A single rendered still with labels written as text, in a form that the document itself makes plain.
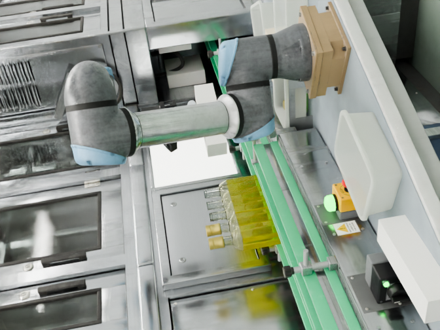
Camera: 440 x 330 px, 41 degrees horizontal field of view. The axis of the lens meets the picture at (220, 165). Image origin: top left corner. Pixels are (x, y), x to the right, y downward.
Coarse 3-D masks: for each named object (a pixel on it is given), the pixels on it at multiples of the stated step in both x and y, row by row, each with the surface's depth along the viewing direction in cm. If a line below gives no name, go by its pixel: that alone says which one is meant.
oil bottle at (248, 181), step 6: (228, 180) 194; (234, 180) 194; (240, 180) 193; (246, 180) 193; (252, 180) 193; (222, 186) 192; (228, 186) 191; (234, 186) 191; (240, 186) 191; (246, 186) 191; (252, 186) 191; (222, 192) 191
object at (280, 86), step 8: (280, 80) 203; (280, 88) 205; (288, 88) 188; (280, 96) 207; (288, 96) 190; (280, 104) 208; (288, 104) 191; (280, 112) 206; (288, 112) 193; (280, 120) 202; (288, 120) 194
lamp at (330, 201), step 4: (328, 196) 154; (332, 196) 154; (336, 196) 154; (324, 200) 155; (328, 200) 154; (332, 200) 153; (336, 200) 153; (324, 204) 156; (328, 204) 154; (332, 204) 153; (336, 204) 153; (328, 208) 154; (332, 208) 154; (336, 208) 154
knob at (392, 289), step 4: (392, 284) 128; (396, 284) 128; (400, 284) 128; (388, 288) 129; (392, 288) 128; (396, 288) 127; (400, 288) 127; (404, 288) 127; (388, 292) 129; (392, 292) 128; (396, 292) 127; (400, 292) 127; (404, 292) 127; (388, 296) 129; (392, 296) 128; (396, 296) 128; (400, 296) 127; (404, 296) 127; (408, 296) 127; (392, 300) 127; (396, 300) 127; (400, 300) 127; (404, 300) 127; (408, 300) 127
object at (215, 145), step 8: (200, 88) 190; (208, 88) 190; (200, 96) 188; (208, 96) 188; (216, 136) 179; (208, 144) 177; (216, 144) 178; (224, 144) 178; (208, 152) 180; (216, 152) 181; (224, 152) 182
